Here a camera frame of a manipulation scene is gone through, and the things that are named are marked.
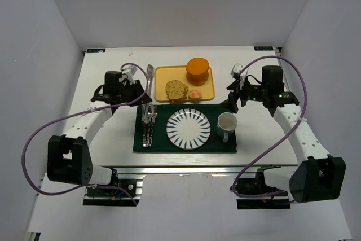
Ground silver metal tongs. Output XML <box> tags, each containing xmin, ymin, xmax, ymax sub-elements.
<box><xmin>142</xmin><ymin>64</ymin><xmax>155</xmax><ymax>124</ymax></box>

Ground bread slice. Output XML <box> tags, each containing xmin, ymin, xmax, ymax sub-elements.
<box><xmin>166</xmin><ymin>80</ymin><xmax>184</xmax><ymax>99</ymax></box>
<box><xmin>169</xmin><ymin>84</ymin><xmax>188</xmax><ymax>103</ymax></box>

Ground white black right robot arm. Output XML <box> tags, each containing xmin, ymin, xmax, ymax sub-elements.
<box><xmin>221</xmin><ymin>63</ymin><xmax>346</xmax><ymax>203</ymax></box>

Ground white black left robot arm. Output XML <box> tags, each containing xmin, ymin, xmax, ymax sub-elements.
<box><xmin>47</xmin><ymin>65</ymin><xmax>152</xmax><ymax>186</ymax></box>

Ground orange round bread loaf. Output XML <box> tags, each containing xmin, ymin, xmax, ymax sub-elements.
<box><xmin>186</xmin><ymin>58</ymin><xmax>209</xmax><ymax>86</ymax></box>

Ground white blue ceramic mug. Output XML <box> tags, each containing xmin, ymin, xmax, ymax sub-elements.
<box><xmin>216</xmin><ymin>112</ymin><xmax>237</xmax><ymax>143</ymax></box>

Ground yellow plastic tray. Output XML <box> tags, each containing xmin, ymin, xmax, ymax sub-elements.
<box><xmin>153</xmin><ymin>65</ymin><xmax>215</xmax><ymax>103</ymax></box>

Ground dark green placemat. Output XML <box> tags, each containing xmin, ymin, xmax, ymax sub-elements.
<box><xmin>133</xmin><ymin>104</ymin><xmax>237</xmax><ymax>154</ymax></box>

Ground right blue table label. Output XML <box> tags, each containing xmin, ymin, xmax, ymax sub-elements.
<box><xmin>253</xmin><ymin>46</ymin><xmax>274</xmax><ymax>51</ymax></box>

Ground blue table label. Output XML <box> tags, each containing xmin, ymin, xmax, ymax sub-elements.
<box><xmin>253</xmin><ymin>46</ymin><xmax>274</xmax><ymax>51</ymax></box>
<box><xmin>86</xmin><ymin>48</ymin><xmax>105</xmax><ymax>54</ymax></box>

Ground left blue table label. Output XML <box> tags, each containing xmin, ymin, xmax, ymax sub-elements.
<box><xmin>86</xmin><ymin>48</ymin><xmax>105</xmax><ymax>54</ymax></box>

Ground white blue striped plate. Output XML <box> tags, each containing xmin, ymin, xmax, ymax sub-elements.
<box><xmin>166</xmin><ymin>108</ymin><xmax>211</xmax><ymax>151</ymax></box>

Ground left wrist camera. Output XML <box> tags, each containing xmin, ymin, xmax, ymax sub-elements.
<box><xmin>119</xmin><ymin>65</ymin><xmax>137</xmax><ymax>84</ymax></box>

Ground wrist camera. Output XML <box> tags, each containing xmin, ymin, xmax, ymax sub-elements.
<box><xmin>119</xmin><ymin>65</ymin><xmax>137</xmax><ymax>84</ymax></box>
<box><xmin>230</xmin><ymin>63</ymin><xmax>243</xmax><ymax>80</ymax></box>

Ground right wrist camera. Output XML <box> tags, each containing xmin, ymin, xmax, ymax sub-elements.
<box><xmin>230</xmin><ymin>63</ymin><xmax>243</xmax><ymax>80</ymax></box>

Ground knife with patterned handle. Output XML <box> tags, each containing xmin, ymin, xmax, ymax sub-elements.
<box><xmin>142</xmin><ymin>104</ymin><xmax>148</xmax><ymax>148</ymax></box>

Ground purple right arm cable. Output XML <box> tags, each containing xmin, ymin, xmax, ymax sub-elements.
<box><xmin>232</xmin><ymin>56</ymin><xmax>308</xmax><ymax>205</ymax></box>

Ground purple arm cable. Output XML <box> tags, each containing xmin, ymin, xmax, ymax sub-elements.
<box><xmin>21</xmin><ymin>63</ymin><xmax>150</xmax><ymax>207</ymax></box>
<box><xmin>232</xmin><ymin>56</ymin><xmax>308</xmax><ymax>205</ymax></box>

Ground aluminium table edge rail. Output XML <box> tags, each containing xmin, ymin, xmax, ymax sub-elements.
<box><xmin>52</xmin><ymin>164</ymin><xmax>300</xmax><ymax>175</ymax></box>

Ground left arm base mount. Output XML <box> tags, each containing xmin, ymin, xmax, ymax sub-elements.
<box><xmin>83</xmin><ymin>174</ymin><xmax>144</xmax><ymax>207</ymax></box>

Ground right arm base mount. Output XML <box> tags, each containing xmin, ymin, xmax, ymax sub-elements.
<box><xmin>235</xmin><ymin>166</ymin><xmax>291</xmax><ymax>210</ymax></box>

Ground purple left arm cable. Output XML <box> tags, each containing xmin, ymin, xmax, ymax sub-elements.
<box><xmin>21</xmin><ymin>63</ymin><xmax>150</xmax><ymax>207</ymax></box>

